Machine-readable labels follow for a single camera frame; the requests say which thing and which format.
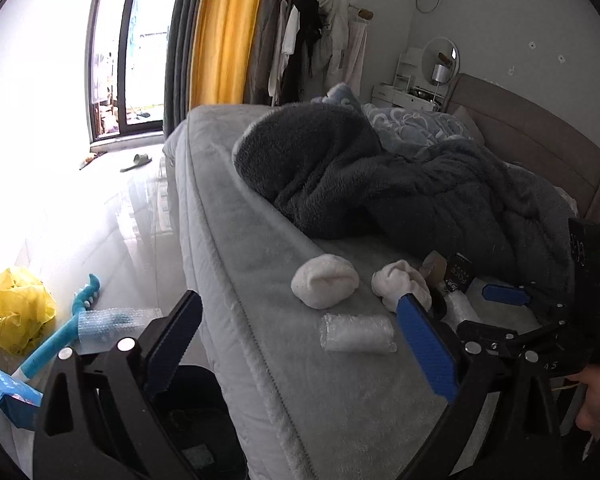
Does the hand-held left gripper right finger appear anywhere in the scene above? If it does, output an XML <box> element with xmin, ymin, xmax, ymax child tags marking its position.
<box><xmin>395</xmin><ymin>294</ymin><xmax>564</xmax><ymax>480</ymax></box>

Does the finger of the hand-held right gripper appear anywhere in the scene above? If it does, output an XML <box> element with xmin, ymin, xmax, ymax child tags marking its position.
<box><xmin>456</xmin><ymin>317</ymin><xmax>571</xmax><ymax>361</ymax></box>
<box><xmin>482</xmin><ymin>282</ymin><xmax>573</xmax><ymax>317</ymax></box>

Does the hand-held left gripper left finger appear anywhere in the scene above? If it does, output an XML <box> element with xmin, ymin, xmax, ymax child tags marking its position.
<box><xmin>32</xmin><ymin>290</ymin><xmax>204</xmax><ymax>480</ymax></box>

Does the clear plastic wrap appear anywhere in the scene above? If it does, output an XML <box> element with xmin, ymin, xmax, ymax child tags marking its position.
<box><xmin>441</xmin><ymin>287</ymin><xmax>487</xmax><ymax>327</ymax></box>

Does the clear bubble wrap roll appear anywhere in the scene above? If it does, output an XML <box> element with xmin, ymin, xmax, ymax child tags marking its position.
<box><xmin>319</xmin><ymin>312</ymin><xmax>398</xmax><ymax>355</ymax></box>

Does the black trash bin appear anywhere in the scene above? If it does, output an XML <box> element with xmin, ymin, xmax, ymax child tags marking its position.
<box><xmin>150</xmin><ymin>364</ymin><xmax>249</xmax><ymax>480</ymax></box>

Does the small white tissue ball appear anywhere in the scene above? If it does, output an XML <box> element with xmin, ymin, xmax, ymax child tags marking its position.
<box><xmin>371</xmin><ymin>260</ymin><xmax>434</xmax><ymax>314</ymax></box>

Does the brown cardboard tape ring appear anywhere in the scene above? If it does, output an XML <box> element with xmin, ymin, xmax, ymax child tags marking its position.
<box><xmin>420</xmin><ymin>251</ymin><xmax>451</xmax><ymax>292</ymax></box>

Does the person's right hand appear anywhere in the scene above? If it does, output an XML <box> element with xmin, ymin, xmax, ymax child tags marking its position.
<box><xmin>576</xmin><ymin>364</ymin><xmax>600</xmax><ymax>437</ymax></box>

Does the small black box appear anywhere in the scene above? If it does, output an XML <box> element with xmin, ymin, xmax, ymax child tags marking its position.
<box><xmin>442</xmin><ymin>254</ymin><xmax>477</xmax><ymax>294</ymax></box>

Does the flat bubble wrap sheet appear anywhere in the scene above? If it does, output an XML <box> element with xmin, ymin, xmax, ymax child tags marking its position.
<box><xmin>77</xmin><ymin>307</ymin><xmax>164</xmax><ymax>356</ymax></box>

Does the grey bed mattress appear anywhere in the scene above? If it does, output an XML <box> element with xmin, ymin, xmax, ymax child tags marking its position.
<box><xmin>162</xmin><ymin>105</ymin><xmax>600</xmax><ymax>480</ymax></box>

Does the yellow plastic bag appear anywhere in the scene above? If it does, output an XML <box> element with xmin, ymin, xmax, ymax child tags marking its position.
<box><xmin>0</xmin><ymin>267</ymin><xmax>57</xmax><ymax>354</ymax></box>

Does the dark grey fleece blanket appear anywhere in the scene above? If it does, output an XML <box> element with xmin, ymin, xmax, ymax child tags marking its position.
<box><xmin>232</xmin><ymin>102</ymin><xmax>581</xmax><ymax>307</ymax></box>

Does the brown padded headboard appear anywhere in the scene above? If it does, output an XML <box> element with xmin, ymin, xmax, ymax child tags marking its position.
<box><xmin>442</xmin><ymin>72</ymin><xmax>600</xmax><ymax>222</ymax></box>

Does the blue paper packet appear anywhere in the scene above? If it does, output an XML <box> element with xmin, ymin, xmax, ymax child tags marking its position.
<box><xmin>0</xmin><ymin>362</ymin><xmax>45</xmax><ymax>419</ymax></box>

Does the green slipper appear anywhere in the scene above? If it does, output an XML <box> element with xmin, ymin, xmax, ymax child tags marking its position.
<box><xmin>119</xmin><ymin>153</ymin><xmax>154</xmax><ymax>172</ymax></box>

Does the blue patterned blanket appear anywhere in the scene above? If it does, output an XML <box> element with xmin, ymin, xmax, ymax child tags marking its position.
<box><xmin>312</xmin><ymin>83</ymin><xmax>482</xmax><ymax>157</ymax></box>

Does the white dresser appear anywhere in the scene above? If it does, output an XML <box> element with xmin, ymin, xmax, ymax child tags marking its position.
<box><xmin>371</xmin><ymin>52</ymin><xmax>444</xmax><ymax>114</ymax></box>

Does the pale pink hanging garment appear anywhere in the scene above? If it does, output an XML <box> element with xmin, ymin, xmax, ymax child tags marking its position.
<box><xmin>346</xmin><ymin>7</ymin><xmax>372</xmax><ymax>102</ymax></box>

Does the dark grey curtain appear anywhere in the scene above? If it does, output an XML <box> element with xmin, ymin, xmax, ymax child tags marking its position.
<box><xmin>162</xmin><ymin>0</ymin><xmax>207</xmax><ymax>137</ymax></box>

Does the black framed glass door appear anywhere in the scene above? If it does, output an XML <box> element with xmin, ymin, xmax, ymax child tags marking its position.
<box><xmin>87</xmin><ymin>0</ymin><xmax>187</xmax><ymax>144</ymax></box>

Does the yellow curtain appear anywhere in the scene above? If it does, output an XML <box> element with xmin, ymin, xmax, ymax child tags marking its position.
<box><xmin>187</xmin><ymin>0</ymin><xmax>272</xmax><ymax>112</ymax></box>

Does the white hanging coat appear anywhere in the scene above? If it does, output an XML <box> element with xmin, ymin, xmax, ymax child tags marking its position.
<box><xmin>310</xmin><ymin>0</ymin><xmax>352</xmax><ymax>87</ymax></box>

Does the black hanging garment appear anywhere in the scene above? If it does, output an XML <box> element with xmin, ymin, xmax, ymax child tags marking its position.
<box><xmin>279</xmin><ymin>0</ymin><xmax>327</xmax><ymax>107</ymax></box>

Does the white hanging shirt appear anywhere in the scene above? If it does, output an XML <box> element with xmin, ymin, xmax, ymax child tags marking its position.
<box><xmin>280</xmin><ymin>5</ymin><xmax>301</xmax><ymax>57</ymax></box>

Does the blue long-handled brush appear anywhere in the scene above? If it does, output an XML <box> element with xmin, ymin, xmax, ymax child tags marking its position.
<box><xmin>12</xmin><ymin>272</ymin><xmax>102</xmax><ymax>382</ymax></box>

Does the round wall mirror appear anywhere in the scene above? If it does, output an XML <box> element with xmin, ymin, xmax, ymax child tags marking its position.
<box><xmin>421</xmin><ymin>36</ymin><xmax>460</xmax><ymax>80</ymax></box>

